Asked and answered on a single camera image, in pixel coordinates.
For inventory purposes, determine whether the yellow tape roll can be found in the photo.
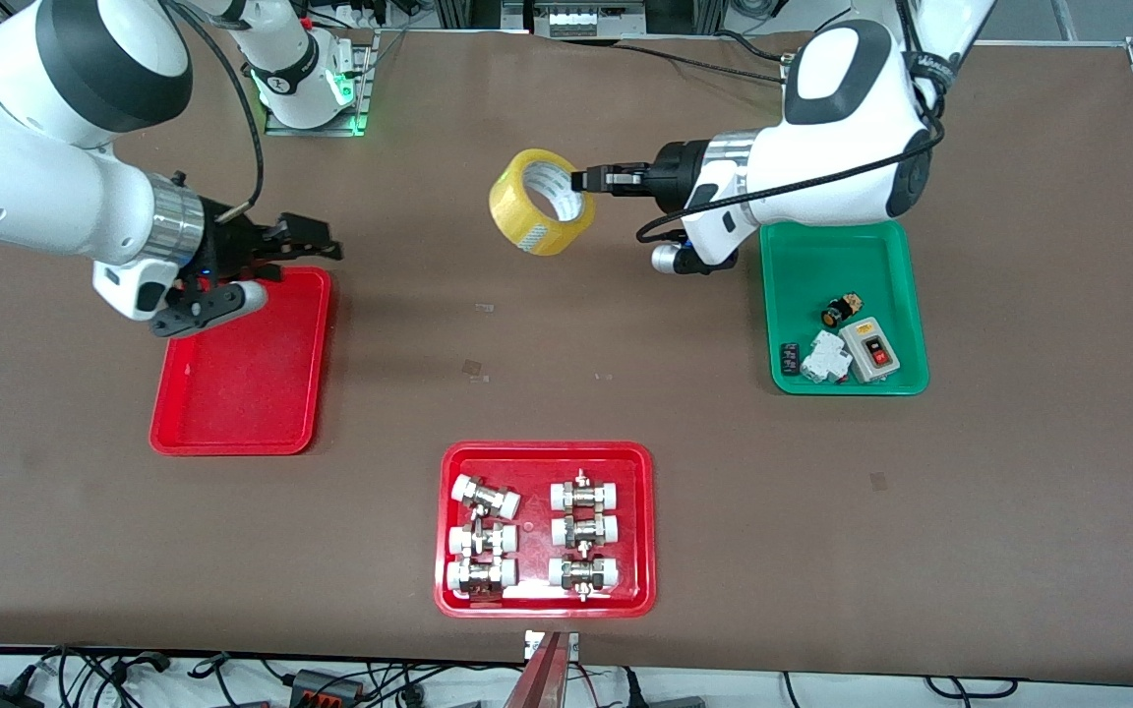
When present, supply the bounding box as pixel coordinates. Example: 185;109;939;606
488;148;598;258

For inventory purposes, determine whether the empty red plastic tray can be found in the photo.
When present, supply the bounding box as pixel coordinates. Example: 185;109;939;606
149;266;333;457

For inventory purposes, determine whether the green plastic tray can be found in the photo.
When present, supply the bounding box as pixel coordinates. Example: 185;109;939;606
759;220;929;396

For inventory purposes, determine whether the red tray with fittings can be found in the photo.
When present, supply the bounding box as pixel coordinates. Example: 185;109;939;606
434;441;657;620

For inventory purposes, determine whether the grey power strip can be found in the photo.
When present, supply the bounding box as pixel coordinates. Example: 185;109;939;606
547;4;648;39

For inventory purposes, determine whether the black yellow push button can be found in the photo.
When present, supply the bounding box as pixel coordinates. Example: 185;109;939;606
819;292;865;331

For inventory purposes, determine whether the white circuit breaker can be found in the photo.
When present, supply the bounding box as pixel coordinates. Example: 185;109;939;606
800;330;854;386

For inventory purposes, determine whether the metal fitting with white caps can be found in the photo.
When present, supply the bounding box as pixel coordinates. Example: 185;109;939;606
547;553;622;602
551;511;621;551
446;557;519;600
447;521;519;559
451;474;522;521
550;469;623;513

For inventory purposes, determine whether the black connector box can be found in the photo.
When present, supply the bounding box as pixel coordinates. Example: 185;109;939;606
289;669;368;705

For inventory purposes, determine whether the red aluminium profile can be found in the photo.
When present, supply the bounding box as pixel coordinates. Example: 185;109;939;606
502;631;568;708

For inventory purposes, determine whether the black cable on table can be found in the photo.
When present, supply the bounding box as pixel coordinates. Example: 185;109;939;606
614;31;796;88

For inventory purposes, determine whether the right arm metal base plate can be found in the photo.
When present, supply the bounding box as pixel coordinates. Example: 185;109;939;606
264;29;378;138

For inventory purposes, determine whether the grey switch box red button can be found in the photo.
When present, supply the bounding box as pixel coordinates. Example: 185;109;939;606
839;317;903;384

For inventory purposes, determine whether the silver metal bracket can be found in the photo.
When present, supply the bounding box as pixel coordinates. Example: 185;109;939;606
523;629;580;663

